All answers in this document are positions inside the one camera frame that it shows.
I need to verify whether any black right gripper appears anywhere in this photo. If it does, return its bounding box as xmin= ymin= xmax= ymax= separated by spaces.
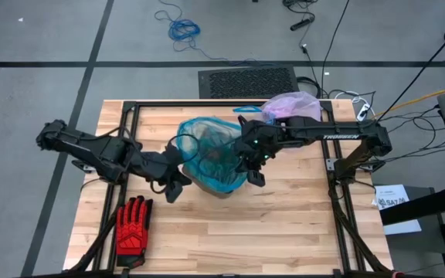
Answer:
xmin=234 ymin=114 xmax=286 ymax=175

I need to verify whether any black perforated computer case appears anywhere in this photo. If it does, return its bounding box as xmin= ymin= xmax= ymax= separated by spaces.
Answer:
xmin=198 ymin=65 xmax=301 ymax=100

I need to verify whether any white printed paper sheet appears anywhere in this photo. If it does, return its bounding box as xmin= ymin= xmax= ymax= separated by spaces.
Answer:
xmin=372 ymin=184 xmax=423 ymax=236

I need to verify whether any black metal rig frame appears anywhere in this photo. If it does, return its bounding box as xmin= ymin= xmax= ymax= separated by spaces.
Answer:
xmin=63 ymin=99 xmax=399 ymax=278

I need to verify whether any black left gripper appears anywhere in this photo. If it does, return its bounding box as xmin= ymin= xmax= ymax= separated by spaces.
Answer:
xmin=144 ymin=143 xmax=194 ymax=188

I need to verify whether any red work glove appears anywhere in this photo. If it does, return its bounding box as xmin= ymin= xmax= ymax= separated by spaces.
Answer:
xmin=114 ymin=195 xmax=155 ymax=269

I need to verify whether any blue coiled cable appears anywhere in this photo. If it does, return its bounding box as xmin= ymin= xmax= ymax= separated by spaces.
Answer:
xmin=154 ymin=0 xmax=276 ymax=67

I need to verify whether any pale pink trash bag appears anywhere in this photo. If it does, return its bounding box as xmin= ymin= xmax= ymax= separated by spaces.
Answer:
xmin=233 ymin=91 xmax=323 ymax=123

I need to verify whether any black power strip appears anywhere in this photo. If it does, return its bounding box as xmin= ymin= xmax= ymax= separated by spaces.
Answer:
xmin=289 ymin=15 xmax=317 ymax=32

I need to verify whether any black floor cable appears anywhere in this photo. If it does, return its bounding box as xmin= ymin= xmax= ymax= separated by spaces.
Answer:
xmin=320 ymin=0 xmax=351 ymax=98

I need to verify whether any white power strip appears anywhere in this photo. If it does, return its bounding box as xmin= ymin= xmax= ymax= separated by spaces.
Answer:
xmin=355 ymin=103 xmax=372 ymax=124

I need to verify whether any black side table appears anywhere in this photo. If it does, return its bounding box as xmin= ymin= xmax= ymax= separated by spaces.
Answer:
xmin=379 ymin=90 xmax=445 ymax=278

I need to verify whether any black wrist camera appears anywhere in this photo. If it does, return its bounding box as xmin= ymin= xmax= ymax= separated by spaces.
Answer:
xmin=246 ymin=168 xmax=267 ymax=188
xmin=163 ymin=179 xmax=184 ymax=205

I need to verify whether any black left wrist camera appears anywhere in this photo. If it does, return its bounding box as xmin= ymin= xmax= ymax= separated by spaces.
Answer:
xmin=163 ymin=179 xmax=184 ymax=205

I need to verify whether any yellow cable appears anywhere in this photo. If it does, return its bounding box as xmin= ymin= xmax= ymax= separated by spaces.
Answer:
xmin=362 ymin=84 xmax=445 ymax=125

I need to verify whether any teal trash bag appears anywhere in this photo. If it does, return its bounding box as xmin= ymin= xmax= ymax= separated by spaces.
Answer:
xmin=175 ymin=115 xmax=249 ymax=195

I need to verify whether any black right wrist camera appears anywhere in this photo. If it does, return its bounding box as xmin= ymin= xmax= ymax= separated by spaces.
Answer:
xmin=246 ymin=168 xmax=267 ymax=188

